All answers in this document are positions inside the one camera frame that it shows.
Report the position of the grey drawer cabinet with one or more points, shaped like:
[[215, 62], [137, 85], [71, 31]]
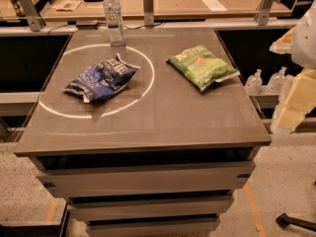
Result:
[[140, 194]]

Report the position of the right sanitizer pump bottle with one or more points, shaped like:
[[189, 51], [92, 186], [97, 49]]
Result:
[[277, 80]]

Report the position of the black chair base leg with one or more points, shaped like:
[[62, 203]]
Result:
[[284, 220]]

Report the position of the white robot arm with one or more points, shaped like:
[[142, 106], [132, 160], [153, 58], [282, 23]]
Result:
[[303, 53]]

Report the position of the green chip bag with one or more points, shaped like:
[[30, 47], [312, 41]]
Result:
[[201, 67]]

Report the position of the sanitizer pump bottle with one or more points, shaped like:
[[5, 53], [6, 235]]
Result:
[[254, 83], [277, 80]]

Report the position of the left metal bracket post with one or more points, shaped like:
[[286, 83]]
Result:
[[35, 21]]

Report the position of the paper note on desk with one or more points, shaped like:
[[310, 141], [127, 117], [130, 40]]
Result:
[[67, 5]]

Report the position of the left sanitizer pump bottle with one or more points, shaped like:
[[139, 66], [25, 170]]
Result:
[[254, 83]]

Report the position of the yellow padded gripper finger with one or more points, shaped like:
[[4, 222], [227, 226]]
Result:
[[283, 45], [300, 101]]

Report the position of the clear plastic water bottle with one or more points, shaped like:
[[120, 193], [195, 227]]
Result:
[[114, 22]]

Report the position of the white paper sheet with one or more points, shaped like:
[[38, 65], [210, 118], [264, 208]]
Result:
[[214, 5]]

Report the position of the middle metal bracket post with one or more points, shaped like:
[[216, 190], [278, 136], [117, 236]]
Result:
[[148, 8]]

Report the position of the blue chip bag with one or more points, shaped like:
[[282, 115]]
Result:
[[102, 80]]

